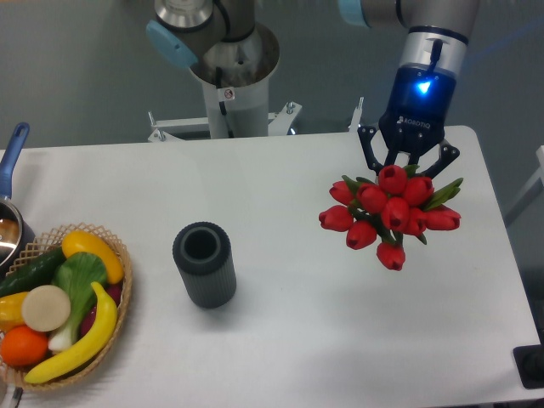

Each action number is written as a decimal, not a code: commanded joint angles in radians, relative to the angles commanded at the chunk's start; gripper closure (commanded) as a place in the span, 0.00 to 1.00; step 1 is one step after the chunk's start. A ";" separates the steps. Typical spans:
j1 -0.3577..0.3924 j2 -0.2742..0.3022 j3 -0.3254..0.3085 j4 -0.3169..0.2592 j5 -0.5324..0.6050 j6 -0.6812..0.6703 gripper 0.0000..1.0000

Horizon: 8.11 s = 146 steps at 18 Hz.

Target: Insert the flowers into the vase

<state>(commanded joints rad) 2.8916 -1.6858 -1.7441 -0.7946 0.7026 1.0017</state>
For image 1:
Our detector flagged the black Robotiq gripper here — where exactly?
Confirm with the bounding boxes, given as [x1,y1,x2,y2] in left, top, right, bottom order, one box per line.
[357,25,468,178]

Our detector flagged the red tulip bouquet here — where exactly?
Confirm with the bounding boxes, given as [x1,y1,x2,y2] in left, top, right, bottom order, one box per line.
[318,165,462,271]

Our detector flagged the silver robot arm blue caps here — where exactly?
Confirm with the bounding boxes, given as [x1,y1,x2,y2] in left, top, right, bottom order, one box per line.
[145,1,479,178]

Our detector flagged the dark grey ribbed vase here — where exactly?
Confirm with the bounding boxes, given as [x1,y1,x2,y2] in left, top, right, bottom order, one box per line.
[173,221,237,309]

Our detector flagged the black device at table edge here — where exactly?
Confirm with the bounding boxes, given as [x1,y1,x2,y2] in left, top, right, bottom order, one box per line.
[513,344,543,389]

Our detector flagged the dark red vegetable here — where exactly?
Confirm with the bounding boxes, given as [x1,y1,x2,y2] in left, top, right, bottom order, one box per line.
[79,282,122,337]

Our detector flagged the yellow banana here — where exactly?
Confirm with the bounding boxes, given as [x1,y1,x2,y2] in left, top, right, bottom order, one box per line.
[24,282,117,384]

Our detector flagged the green bok choy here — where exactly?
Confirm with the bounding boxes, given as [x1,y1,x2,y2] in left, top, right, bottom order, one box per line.
[48,252,107,354]

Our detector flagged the woven wicker basket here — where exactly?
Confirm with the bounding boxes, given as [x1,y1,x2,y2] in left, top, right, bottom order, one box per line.
[1,223,133,392]

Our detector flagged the green cucumber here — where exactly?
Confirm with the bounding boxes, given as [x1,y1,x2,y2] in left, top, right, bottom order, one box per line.
[1,247,66,297]

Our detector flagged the beige round disc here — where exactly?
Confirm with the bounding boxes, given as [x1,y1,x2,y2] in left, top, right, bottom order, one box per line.
[21,285,71,332]

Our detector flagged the yellow bell pepper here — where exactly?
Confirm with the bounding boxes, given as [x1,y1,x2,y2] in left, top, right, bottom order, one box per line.
[0,292,29,332]

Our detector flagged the orange fruit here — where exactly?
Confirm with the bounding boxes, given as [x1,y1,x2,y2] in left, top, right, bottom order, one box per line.
[1,326,48,367]

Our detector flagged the white frame at right edge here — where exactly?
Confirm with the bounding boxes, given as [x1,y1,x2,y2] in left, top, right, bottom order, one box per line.
[503,145,543,227]

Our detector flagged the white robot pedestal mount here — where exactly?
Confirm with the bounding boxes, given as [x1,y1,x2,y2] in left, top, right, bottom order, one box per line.
[147,63,365,144]

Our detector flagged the blue handled saucepan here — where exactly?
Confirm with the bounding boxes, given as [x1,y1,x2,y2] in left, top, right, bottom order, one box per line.
[1,122,35,280]

